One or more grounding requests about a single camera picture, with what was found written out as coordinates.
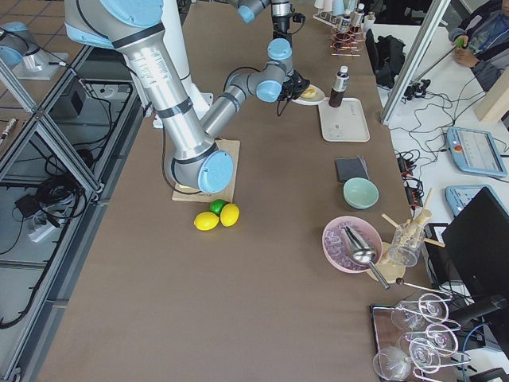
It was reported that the dark drink bottle on tray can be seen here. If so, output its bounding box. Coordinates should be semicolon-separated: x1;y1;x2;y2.
328;65;349;107

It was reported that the aluminium frame post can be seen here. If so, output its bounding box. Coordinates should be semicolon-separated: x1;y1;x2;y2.
380;0;450;126

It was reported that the dark bottle in rack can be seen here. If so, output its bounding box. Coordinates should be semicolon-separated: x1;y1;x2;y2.
338;14;352;33

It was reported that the wooden cutting board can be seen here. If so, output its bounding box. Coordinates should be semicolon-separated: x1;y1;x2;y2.
171;138;242;203

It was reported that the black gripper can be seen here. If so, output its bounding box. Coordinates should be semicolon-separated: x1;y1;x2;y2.
271;15;290;38
280;71;310;100

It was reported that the green lime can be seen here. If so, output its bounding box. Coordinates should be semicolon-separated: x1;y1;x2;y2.
209;199;228;216

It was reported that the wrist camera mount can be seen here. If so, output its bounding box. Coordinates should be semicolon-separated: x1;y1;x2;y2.
291;13;305;24

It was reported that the pink bowl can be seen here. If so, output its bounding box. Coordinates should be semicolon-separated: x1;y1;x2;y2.
321;215;384;275

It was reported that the steel ice scoop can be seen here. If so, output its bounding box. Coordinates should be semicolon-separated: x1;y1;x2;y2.
343;225;390;290

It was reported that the seated person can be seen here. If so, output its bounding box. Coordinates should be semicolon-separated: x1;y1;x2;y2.
449;1;508;92

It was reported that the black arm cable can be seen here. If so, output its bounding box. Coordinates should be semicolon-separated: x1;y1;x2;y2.
224;65;293;117

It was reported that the clear glass cup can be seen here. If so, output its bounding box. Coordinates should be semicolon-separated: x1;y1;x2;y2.
388;222;424;267

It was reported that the clear ice cubes pile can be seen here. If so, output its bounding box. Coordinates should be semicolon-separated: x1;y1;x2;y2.
324;222;377;267

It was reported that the twisted ring donut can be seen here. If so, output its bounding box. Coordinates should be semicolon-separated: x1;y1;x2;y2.
301;86;317;99

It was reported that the grey round plate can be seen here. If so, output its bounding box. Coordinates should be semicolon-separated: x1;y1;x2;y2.
293;84;325;106

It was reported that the lower yellow lemon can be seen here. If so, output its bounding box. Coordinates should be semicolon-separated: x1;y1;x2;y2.
193;211;220;232

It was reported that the wine glass rack tray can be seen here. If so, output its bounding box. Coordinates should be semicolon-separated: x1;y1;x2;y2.
370;290;471;381

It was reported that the blue teach pendant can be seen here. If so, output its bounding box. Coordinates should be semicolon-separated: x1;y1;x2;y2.
445;185;493;216
446;127;508;177

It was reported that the grey folded cloth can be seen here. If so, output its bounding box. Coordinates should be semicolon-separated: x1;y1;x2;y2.
335;156;369;183

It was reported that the cream rabbit tray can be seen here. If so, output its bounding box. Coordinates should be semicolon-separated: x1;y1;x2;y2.
318;97;370;142

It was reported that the black monitor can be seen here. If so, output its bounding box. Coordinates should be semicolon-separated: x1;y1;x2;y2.
442;187;508;297

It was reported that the mint green bowl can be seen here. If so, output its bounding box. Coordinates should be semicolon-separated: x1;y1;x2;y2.
343;177;379;209

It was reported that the yellow lemon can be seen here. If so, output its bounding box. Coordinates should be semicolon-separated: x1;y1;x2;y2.
193;211;220;232
220;203;240;227

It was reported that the black backpack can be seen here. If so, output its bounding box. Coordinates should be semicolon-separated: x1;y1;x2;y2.
365;29;405;88

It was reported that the copper wire bottle rack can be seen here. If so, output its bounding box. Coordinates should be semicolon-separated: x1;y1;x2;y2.
329;25;365;57

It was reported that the white power strip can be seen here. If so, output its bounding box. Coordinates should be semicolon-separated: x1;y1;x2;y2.
28;221;57;243

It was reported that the upper yellow lemon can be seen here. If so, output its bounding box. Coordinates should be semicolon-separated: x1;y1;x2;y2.
220;203;240;227

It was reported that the wooden glass stand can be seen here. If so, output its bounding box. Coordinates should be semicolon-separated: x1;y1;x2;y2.
382;188;445;249

